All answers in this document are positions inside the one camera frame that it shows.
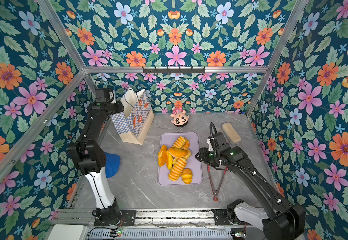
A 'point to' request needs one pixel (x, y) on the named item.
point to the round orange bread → (180, 152)
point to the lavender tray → (193, 163)
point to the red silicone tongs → (215, 192)
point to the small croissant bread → (187, 175)
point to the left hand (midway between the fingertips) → (121, 100)
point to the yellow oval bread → (169, 159)
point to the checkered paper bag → (133, 124)
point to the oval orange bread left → (161, 155)
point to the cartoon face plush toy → (180, 119)
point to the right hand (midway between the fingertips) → (198, 157)
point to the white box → (67, 232)
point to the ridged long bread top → (182, 142)
